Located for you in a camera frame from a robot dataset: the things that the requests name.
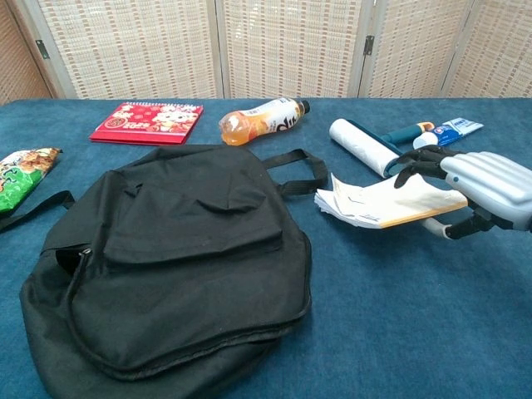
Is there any blue felt table cover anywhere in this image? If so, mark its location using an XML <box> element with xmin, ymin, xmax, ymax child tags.
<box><xmin>0</xmin><ymin>97</ymin><xmax>532</xmax><ymax>399</ymax></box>

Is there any green snack bag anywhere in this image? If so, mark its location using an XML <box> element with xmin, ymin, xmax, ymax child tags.
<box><xmin>0</xmin><ymin>147</ymin><xmax>63</xmax><ymax>215</ymax></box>

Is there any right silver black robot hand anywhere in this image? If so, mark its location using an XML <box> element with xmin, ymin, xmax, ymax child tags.
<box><xmin>393</xmin><ymin>145</ymin><xmax>532</xmax><ymax>241</ymax></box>

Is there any teal handled lint roller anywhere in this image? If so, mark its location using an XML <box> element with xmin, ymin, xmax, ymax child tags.
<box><xmin>328</xmin><ymin>118</ymin><xmax>436</xmax><ymax>180</ymax></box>

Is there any blue white toothpaste tube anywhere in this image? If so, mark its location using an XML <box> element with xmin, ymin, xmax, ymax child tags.
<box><xmin>412</xmin><ymin>117</ymin><xmax>485</xmax><ymax>150</ymax></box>

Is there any white yellow notebook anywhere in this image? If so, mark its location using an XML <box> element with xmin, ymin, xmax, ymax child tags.
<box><xmin>313</xmin><ymin>172</ymin><xmax>470</xmax><ymax>230</ymax></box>

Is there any beige woven screen panel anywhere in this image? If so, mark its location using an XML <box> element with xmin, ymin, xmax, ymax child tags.
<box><xmin>359</xmin><ymin>0</ymin><xmax>477</xmax><ymax>99</ymax></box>
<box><xmin>214</xmin><ymin>0</ymin><xmax>377</xmax><ymax>100</ymax></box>
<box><xmin>16</xmin><ymin>0</ymin><xmax>228</xmax><ymax>100</ymax></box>
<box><xmin>442</xmin><ymin>0</ymin><xmax>532</xmax><ymax>99</ymax></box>

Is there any red desk calendar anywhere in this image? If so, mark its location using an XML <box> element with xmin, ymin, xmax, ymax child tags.
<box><xmin>89</xmin><ymin>101</ymin><xmax>205</xmax><ymax>146</ymax></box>

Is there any black fabric backpack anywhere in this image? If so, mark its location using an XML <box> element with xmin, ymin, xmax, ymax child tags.
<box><xmin>0</xmin><ymin>144</ymin><xmax>329</xmax><ymax>399</ymax></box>

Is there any orange drink bottle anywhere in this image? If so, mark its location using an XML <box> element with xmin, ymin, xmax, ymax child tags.
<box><xmin>219</xmin><ymin>97</ymin><xmax>312</xmax><ymax>146</ymax></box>

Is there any brown woven screen panel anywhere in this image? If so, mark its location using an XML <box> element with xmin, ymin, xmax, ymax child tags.
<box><xmin>0</xmin><ymin>0</ymin><xmax>57</xmax><ymax>105</ymax></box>

